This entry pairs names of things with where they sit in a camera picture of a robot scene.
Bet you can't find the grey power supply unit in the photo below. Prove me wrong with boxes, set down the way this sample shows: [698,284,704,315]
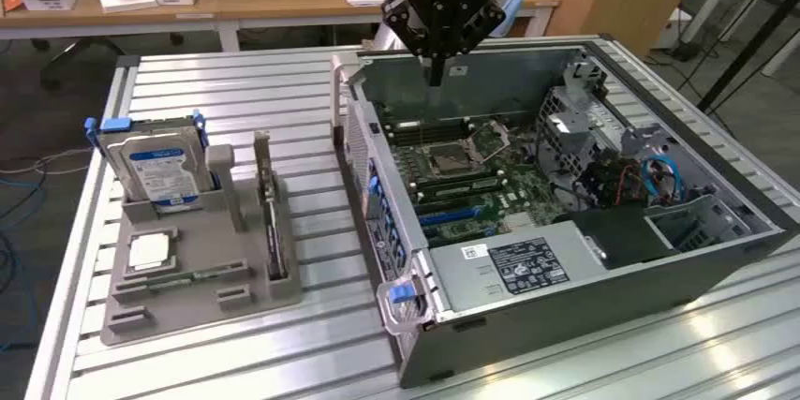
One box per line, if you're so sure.
[427,221,611,316]

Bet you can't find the long black expansion slot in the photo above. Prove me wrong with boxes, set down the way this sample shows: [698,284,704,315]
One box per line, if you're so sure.
[416,200,484,215]

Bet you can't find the thin red wire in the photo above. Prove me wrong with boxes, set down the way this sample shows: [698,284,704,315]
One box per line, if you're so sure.
[614,160,631,207]

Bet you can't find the small silver chipset heatsink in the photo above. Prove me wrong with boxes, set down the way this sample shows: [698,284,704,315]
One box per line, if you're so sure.
[506,212,536,233]

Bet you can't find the black SATA wire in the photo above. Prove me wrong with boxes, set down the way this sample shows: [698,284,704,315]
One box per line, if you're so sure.
[534,126,592,213]

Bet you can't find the black Nvidia graphics card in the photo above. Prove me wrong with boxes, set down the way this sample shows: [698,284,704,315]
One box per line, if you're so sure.
[251,129,292,280]

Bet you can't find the open grey PC case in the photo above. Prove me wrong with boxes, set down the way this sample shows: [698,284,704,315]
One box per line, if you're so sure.
[330,45,800,390]

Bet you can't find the black office chair base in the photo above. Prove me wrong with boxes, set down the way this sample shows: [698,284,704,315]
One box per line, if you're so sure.
[30,34,131,91]

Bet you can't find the CPU socket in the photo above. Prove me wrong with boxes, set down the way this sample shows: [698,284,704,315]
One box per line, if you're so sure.
[427,141,478,175]

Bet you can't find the perforated silver disk bay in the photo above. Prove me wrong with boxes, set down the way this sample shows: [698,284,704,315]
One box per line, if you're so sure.
[535,85,631,181]

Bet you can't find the blue disk caddy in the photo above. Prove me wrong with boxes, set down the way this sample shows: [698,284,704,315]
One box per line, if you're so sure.
[83,108,210,207]

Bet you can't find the green RAM stick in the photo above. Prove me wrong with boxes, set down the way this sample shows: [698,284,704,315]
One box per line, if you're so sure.
[116,262,244,289]

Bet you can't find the yellow black power wires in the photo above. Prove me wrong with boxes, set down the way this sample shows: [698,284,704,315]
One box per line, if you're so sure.
[574,150,647,210]

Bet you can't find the silver socket cover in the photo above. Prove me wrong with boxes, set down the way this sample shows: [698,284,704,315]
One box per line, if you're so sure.
[470,118,511,161]

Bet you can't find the blue floor cable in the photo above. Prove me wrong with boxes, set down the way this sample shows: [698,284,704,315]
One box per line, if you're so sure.
[0,174,50,354]

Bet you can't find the blue expansion slot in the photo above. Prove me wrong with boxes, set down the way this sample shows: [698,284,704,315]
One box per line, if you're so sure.
[418,207,488,229]

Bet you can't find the grey floor cable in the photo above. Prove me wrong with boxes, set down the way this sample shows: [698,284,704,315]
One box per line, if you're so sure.
[0,149,95,176]

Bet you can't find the blue SATA wire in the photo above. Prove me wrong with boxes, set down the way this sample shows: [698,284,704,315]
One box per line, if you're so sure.
[642,154,690,208]

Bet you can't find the grey parts rack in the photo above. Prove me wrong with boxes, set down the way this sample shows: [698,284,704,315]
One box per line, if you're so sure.
[99,143,307,348]

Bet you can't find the green motherboard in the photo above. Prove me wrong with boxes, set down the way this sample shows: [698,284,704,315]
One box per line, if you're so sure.
[379,111,564,244]

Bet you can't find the blue case latch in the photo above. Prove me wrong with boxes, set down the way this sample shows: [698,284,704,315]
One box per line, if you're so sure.
[388,280,418,304]

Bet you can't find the silver CPU chip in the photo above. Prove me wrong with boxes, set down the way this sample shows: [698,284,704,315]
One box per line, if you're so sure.
[128,233,178,273]

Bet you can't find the black tripod stand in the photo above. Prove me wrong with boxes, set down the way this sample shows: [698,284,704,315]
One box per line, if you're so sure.
[678,0,800,115]

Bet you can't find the hard disk blue label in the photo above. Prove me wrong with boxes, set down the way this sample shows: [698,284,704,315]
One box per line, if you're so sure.
[103,122,208,214]

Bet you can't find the wooden desk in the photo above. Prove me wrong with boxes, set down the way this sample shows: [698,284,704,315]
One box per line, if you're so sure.
[0,0,563,52]

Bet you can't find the small silver disk bay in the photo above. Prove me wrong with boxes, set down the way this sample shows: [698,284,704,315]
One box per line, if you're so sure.
[643,193,755,254]

